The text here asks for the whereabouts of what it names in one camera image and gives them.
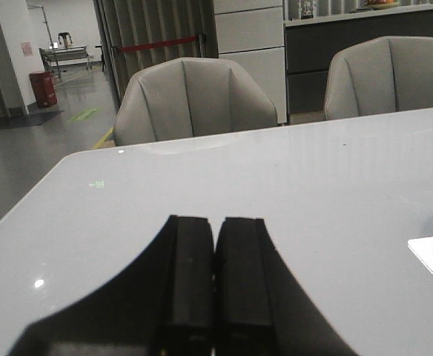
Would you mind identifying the pink wall notice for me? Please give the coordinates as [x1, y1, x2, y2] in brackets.
[21, 42, 33, 56]

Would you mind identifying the metal bench table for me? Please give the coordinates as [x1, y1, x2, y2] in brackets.
[39, 45, 92, 72]

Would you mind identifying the dark grey counter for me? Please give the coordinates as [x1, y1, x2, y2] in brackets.
[284, 4, 433, 115]

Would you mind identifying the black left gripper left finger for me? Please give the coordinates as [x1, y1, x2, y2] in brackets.
[10, 215, 214, 355]

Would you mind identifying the red barrier belt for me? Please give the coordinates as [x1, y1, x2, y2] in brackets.
[112, 33, 206, 53]

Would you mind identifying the white drawer cabinet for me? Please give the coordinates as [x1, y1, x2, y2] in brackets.
[213, 0, 287, 124]

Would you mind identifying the beige upholstered chair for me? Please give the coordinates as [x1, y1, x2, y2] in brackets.
[324, 36, 433, 120]
[114, 57, 277, 146]

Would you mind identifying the red bin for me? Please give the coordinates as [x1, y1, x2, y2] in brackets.
[29, 71, 58, 108]

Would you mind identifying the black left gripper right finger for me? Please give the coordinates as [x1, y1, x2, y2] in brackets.
[215, 217, 355, 355]

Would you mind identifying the fruit bowl on counter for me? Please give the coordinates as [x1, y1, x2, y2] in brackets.
[365, 0, 400, 10]

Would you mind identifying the right beige upholstered chair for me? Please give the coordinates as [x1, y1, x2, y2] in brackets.
[324, 36, 433, 120]

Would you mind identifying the left beige upholstered chair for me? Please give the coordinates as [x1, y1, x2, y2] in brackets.
[114, 57, 277, 146]

